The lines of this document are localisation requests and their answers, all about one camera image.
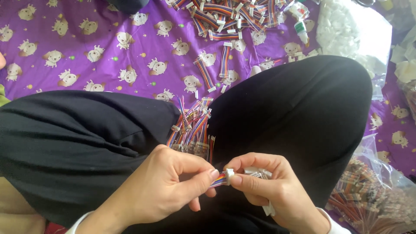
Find person's left hand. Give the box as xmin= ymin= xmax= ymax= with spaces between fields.
xmin=109 ymin=145 xmax=220 ymax=225

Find person's right hand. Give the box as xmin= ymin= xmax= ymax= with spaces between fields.
xmin=224 ymin=152 xmax=329 ymax=234

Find bunch of white plastic connectors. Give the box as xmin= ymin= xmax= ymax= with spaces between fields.
xmin=244 ymin=166 xmax=276 ymax=217

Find short rainbow ribbon cable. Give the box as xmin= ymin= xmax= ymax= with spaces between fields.
xmin=208 ymin=168 xmax=235 ymax=189

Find person's black trousers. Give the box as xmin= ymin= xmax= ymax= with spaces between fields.
xmin=0 ymin=55 xmax=374 ymax=234

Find scattered white connector housings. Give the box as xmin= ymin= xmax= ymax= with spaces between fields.
xmin=287 ymin=48 xmax=323 ymax=63

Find white glue bottle green label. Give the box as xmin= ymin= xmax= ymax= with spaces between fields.
xmin=293 ymin=19 xmax=310 ymax=47

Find green cloth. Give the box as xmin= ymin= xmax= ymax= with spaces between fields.
xmin=0 ymin=84 xmax=11 ymax=107

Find clear bag of white connectors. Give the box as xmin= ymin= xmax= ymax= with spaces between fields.
xmin=316 ymin=0 xmax=393 ymax=102

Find clear bag of white pieces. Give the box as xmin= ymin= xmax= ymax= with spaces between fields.
xmin=389 ymin=31 xmax=416 ymax=124

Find small clear plastic packet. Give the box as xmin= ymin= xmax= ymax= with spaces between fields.
xmin=285 ymin=1 xmax=311 ymax=21

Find purple dog print bedsheet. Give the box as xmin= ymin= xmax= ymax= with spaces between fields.
xmin=0 ymin=0 xmax=416 ymax=234

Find dark cloth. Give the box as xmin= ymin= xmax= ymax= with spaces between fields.
xmin=107 ymin=0 xmax=150 ymax=15

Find bundle of loose rainbow wires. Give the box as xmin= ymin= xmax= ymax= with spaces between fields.
xmin=166 ymin=95 xmax=216 ymax=164

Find clear bag of wire bundles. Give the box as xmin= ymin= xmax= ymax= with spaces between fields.
xmin=326 ymin=134 xmax=416 ymax=234

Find rainbow ribbon cable with connectors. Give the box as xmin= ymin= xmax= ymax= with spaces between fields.
xmin=218 ymin=42 xmax=233 ymax=79
xmin=193 ymin=56 xmax=217 ymax=93

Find heap of rainbow ribbon cables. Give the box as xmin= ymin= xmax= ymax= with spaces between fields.
xmin=169 ymin=0 xmax=290 ymax=42

